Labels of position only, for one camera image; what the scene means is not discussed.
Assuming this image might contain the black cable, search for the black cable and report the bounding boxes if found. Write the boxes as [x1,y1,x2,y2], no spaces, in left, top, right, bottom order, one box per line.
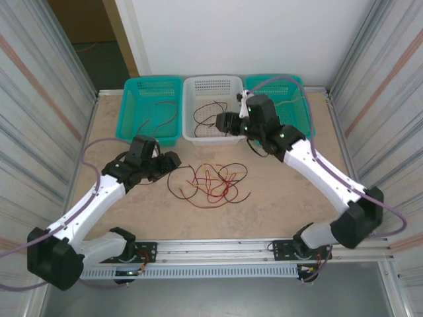
[194,118,219,137]
[167,164,198,201]
[211,193,251,204]
[193,101,229,125]
[216,162,249,186]

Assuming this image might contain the teal plastic basket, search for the teal plastic basket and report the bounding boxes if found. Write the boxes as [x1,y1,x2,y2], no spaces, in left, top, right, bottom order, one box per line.
[243,75,315,141]
[114,76,184,149]

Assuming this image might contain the white plastic basket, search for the white plastic basket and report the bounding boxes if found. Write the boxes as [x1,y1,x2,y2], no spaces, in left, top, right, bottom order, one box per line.
[182,75,249,147]

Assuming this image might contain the light brown wooden door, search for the light brown wooden door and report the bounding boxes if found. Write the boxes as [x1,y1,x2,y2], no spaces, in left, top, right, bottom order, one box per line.
[100,0,140,77]

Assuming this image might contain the dark brown wooden board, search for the dark brown wooden board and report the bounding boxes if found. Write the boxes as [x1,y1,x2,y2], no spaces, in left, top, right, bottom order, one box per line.
[48,0,117,45]

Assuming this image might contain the thin black left gripper wire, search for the thin black left gripper wire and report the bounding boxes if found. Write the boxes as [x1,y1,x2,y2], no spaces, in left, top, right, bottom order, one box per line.
[134,176,158,188]

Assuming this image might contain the thin black gripper wire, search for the thin black gripper wire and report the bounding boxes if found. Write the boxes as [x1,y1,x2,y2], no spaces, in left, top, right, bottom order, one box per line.
[247,138,270,159]
[134,176,158,188]

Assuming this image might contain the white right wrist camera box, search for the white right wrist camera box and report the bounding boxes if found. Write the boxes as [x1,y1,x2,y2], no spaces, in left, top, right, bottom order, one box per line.
[236,88,254,119]

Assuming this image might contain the thin black right gripper wire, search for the thin black right gripper wire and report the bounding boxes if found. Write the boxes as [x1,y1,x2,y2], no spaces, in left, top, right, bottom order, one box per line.
[247,138,270,159]

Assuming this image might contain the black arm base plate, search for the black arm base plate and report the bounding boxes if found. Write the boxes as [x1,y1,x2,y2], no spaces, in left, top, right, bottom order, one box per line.
[272,238,332,262]
[98,242,158,264]

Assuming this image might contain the aluminium mounting rail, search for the aluminium mounting rail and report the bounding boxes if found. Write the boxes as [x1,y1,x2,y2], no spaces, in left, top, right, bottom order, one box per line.
[35,236,395,267]

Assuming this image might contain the grey slotted cable duct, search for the grey slotted cable duct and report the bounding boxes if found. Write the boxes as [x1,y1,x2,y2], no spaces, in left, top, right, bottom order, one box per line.
[81,265,300,281]

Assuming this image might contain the orange floor cable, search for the orange floor cable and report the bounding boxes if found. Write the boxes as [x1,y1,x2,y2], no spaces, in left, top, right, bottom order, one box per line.
[75,42,100,53]

